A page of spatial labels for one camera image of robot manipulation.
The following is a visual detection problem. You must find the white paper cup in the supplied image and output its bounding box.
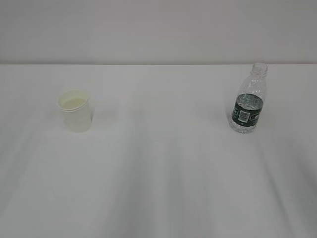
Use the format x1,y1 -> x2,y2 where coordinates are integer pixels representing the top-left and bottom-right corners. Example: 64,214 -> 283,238
57,90 -> 92,133

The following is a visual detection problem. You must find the clear green-label water bottle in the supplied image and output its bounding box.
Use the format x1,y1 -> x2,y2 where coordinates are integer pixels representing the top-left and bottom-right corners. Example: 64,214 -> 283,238
230,62 -> 268,134

